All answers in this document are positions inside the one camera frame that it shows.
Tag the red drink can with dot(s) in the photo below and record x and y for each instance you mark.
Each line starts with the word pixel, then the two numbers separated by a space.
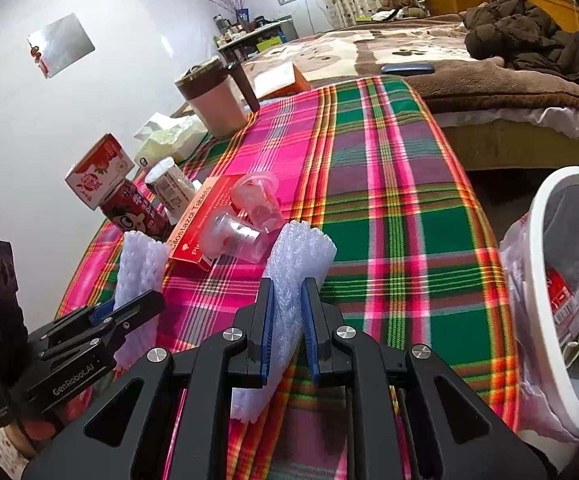
pixel 128 209

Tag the orange white cardboard box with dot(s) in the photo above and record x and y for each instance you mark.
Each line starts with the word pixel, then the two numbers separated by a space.
pixel 283 80

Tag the brown patterned bed blanket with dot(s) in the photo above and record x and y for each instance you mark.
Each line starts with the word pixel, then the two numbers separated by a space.
pixel 459 82

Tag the red flat tablet box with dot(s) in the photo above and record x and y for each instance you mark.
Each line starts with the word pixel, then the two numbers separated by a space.
pixel 184 241

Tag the red white milk carton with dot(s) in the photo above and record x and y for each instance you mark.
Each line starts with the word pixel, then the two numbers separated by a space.
pixel 96 175

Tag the cluttered side desk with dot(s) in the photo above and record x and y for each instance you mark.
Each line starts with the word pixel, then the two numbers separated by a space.
pixel 241 46

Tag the small white labelled bottle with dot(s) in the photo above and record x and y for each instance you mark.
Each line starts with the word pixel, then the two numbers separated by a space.
pixel 174 190

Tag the person left hand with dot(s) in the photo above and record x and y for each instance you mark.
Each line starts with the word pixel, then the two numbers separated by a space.
pixel 25 437

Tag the clear trash bin liner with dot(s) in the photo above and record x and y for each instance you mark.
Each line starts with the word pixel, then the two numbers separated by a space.
pixel 535 414

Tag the plaid pink green tablecloth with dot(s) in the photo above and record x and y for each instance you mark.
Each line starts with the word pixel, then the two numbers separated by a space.
pixel 365 162

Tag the dark blue phone case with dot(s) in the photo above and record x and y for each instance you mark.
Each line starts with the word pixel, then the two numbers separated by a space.
pixel 408 69

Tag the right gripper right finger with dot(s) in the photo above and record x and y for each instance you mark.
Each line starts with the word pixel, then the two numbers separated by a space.
pixel 327 364

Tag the pink brown lidded mug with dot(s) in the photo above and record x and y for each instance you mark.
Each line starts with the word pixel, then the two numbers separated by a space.
pixel 220 95

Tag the red white package trash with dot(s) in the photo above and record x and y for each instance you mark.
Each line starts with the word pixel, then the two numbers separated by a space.
pixel 564 303

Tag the white foam net sleeve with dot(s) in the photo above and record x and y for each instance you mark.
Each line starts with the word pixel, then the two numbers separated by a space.
pixel 300 251

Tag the silver wall panel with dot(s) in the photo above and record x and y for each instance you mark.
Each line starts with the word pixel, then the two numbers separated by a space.
pixel 58 45

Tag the green patterned tissue pack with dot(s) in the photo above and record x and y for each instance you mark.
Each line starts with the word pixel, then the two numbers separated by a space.
pixel 163 136

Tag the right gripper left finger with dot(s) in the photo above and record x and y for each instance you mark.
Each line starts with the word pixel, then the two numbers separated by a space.
pixel 250 367

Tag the clear plastic jelly cup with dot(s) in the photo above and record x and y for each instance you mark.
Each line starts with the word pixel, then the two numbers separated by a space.
pixel 255 193

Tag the orange wooden headboard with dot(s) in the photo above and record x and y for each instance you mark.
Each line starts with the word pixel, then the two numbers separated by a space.
pixel 564 12

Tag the dark brown padded jacket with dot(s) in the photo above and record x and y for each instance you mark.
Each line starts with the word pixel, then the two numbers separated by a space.
pixel 524 36

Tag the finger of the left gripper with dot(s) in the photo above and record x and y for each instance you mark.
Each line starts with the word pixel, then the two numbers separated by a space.
pixel 137 321
pixel 70 326

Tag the white round trash bin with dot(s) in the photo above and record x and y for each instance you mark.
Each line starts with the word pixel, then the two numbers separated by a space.
pixel 552 241

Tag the yellow bed base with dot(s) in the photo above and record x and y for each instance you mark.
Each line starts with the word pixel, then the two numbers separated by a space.
pixel 513 138

